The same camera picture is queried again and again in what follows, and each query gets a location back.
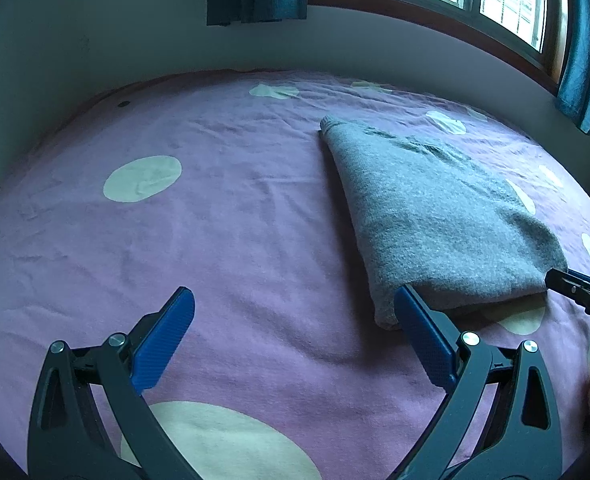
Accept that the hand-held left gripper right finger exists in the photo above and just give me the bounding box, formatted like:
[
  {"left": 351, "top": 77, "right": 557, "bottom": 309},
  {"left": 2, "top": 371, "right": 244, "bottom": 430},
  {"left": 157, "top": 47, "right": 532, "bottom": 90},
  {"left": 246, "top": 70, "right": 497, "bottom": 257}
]
[{"left": 387, "top": 284, "right": 563, "bottom": 480}]

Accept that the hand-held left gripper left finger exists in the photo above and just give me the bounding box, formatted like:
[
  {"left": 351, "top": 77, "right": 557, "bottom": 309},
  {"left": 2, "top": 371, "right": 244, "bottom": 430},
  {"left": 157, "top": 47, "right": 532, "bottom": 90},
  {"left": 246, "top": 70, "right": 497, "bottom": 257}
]
[{"left": 27, "top": 286, "right": 203, "bottom": 480}]

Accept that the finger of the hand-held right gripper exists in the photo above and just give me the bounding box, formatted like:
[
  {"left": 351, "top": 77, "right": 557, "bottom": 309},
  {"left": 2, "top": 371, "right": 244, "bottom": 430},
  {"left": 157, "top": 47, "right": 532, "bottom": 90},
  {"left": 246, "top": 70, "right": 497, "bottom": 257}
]
[{"left": 545, "top": 267, "right": 590, "bottom": 298}]

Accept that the grey knitted sweater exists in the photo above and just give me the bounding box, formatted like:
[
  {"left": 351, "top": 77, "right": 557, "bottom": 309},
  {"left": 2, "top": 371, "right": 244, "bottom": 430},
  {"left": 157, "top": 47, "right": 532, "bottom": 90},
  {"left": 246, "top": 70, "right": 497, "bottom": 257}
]
[{"left": 319, "top": 115, "right": 570, "bottom": 331}]

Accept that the pink polka dot bed sheet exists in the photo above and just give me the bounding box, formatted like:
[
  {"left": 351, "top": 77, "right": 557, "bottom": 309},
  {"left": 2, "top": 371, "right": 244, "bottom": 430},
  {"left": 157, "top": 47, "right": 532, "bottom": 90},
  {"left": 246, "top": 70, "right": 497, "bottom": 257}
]
[{"left": 0, "top": 70, "right": 590, "bottom": 480}]

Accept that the narrow teal curtain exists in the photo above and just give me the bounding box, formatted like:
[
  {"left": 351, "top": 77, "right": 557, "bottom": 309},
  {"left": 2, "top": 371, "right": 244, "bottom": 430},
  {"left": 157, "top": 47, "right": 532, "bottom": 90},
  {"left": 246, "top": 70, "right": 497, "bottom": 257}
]
[{"left": 554, "top": 0, "right": 590, "bottom": 135}]

